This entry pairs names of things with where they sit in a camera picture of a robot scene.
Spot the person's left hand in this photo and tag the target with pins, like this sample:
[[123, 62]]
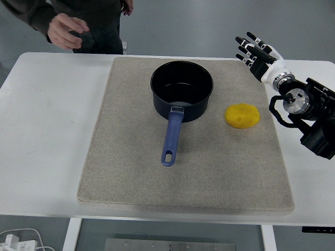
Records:
[[127, 6]]

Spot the white power strip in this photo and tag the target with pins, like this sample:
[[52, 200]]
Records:
[[18, 244]]

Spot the person's right hand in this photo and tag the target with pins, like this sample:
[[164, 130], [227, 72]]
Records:
[[61, 32]]

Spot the yellow potato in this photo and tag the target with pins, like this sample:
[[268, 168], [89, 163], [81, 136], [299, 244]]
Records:
[[242, 115]]

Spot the black table control panel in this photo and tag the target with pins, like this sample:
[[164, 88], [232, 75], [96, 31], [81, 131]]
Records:
[[318, 229]]

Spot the white table leg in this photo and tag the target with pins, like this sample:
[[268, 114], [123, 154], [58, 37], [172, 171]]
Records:
[[268, 238], [71, 235]]

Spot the grey metal plate with screws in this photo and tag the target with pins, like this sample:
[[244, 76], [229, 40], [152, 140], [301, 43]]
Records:
[[170, 245]]

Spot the beige fabric mat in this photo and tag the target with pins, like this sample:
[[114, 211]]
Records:
[[209, 162]]

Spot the person's hand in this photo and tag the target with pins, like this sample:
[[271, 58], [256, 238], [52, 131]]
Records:
[[127, 6], [61, 32]]

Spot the person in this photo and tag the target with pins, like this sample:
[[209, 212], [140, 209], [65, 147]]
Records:
[[104, 31]]

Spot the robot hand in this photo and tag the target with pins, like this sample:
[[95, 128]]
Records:
[[272, 70]]

